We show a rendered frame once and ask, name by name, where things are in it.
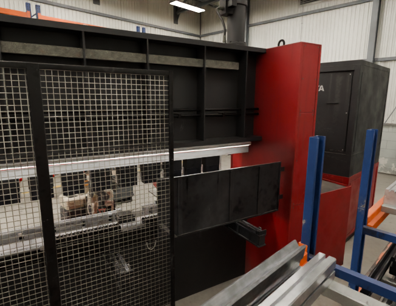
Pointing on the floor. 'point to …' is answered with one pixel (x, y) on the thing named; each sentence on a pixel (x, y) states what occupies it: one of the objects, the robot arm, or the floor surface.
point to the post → (44, 181)
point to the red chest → (333, 219)
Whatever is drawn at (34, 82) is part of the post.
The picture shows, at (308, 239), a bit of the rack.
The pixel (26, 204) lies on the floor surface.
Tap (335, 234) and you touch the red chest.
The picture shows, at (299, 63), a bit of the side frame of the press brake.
